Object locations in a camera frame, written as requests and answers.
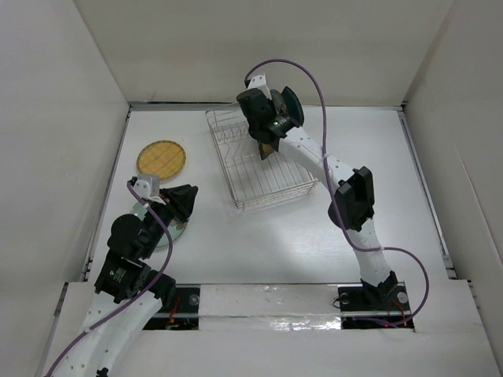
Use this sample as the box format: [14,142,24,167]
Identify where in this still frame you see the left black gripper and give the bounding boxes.
[141,183,197,257]

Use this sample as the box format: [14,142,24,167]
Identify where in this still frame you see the black and amber square plate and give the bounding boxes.
[258,141,278,160]

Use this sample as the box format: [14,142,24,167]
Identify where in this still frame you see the teal square plate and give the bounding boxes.
[281,86,304,127]

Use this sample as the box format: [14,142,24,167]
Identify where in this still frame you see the yellow woven round plate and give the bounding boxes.
[136,140,186,181]

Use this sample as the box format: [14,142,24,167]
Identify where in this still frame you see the light green round plate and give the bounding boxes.
[130,203,188,248]

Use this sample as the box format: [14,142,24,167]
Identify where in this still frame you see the dark teal floral plate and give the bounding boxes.
[270,90,286,114]

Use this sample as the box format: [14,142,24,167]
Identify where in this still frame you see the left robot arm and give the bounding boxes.
[46,177,199,376]

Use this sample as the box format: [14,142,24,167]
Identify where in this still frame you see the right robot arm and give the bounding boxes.
[237,87,398,309]

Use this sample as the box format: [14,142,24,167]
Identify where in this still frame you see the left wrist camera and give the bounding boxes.
[128,174,160,199]

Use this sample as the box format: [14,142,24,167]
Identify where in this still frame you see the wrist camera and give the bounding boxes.
[128,174,160,199]
[246,74,271,98]

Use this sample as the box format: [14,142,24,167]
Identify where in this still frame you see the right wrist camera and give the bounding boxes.
[246,74,271,98]

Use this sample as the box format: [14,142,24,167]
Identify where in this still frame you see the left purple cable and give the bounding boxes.
[42,180,174,377]

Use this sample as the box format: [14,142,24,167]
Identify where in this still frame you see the purple cable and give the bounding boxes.
[243,58,431,329]
[42,180,174,377]

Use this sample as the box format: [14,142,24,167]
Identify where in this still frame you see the wire dish rack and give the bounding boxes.
[205,104,318,210]

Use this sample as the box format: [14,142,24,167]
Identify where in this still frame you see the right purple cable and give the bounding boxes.
[243,58,431,329]

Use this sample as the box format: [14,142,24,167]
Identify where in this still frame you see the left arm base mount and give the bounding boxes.
[143,284,200,331]

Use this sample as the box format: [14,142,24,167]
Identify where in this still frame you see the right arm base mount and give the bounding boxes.
[332,284,414,330]

